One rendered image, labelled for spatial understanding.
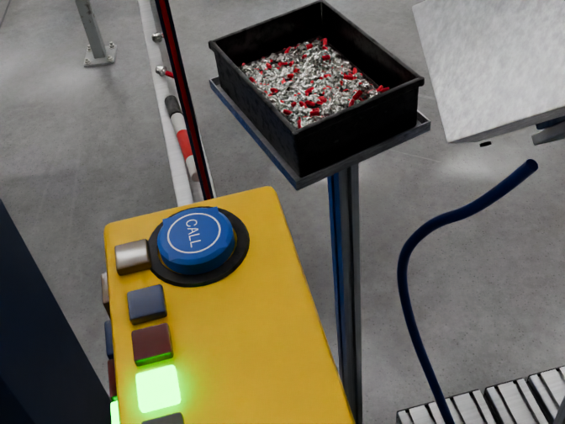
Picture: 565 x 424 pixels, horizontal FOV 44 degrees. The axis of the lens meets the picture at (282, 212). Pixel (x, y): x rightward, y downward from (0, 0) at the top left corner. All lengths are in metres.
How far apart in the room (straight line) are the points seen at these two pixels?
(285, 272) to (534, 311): 1.37
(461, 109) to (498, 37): 0.07
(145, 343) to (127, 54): 2.28
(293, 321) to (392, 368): 1.24
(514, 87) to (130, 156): 1.63
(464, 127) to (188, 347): 0.38
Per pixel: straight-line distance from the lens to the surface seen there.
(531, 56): 0.63
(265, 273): 0.35
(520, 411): 1.46
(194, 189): 0.73
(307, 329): 0.33
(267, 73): 0.88
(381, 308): 1.66
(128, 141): 2.19
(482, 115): 0.64
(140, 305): 0.35
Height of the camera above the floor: 1.35
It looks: 46 degrees down
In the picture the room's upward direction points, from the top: 8 degrees counter-clockwise
